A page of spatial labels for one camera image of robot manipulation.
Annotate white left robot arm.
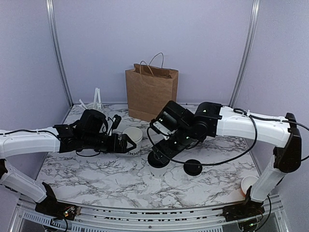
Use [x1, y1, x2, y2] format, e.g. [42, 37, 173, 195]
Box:
[0, 109, 137, 220]

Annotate white cup with stirrers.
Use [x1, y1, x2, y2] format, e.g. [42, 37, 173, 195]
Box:
[79, 87, 103, 112]

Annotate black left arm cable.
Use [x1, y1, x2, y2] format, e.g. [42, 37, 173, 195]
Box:
[0, 116, 115, 157]

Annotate aluminium frame post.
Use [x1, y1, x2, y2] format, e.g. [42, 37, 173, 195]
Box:
[45, 0, 73, 108]
[229, 0, 261, 107]

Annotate white paper coffee cup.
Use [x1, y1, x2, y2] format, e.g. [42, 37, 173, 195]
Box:
[149, 165, 168, 179]

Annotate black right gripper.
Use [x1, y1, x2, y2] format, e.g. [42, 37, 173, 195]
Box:
[153, 125, 197, 163]

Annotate left aluminium frame post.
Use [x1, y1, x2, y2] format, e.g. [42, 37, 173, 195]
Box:
[45, 0, 73, 108]

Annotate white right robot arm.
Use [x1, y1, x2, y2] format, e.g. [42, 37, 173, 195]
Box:
[148, 101, 302, 222]

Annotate black plastic cup lid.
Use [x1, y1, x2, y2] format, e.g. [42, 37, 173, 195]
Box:
[147, 153, 169, 169]

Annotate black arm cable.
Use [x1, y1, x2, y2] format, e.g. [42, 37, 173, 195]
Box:
[0, 116, 115, 157]
[146, 107, 309, 167]

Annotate white orange paper cup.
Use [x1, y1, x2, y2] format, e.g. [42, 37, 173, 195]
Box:
[240, 175, 258, 196]

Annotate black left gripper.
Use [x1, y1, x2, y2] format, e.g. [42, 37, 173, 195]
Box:
[83, 132, 137, 154]

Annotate black cup lid stack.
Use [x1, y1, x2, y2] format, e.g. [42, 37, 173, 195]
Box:
[183, 159, 202, 176]

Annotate brown paper bag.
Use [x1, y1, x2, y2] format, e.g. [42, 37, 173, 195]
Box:
[125, 61, 179, 122]

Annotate stacked white paper cups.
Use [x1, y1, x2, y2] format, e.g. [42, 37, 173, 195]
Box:
[123, 127, 143, 156]

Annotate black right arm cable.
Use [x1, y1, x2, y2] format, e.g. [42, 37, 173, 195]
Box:
[146, 107, 309, 167]

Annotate right aluminium frame post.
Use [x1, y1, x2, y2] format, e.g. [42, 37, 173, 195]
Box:
[229, 0, 261, 107]

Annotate aluminium front rail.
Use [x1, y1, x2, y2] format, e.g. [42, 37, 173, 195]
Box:
[8, 195, 291, 232]

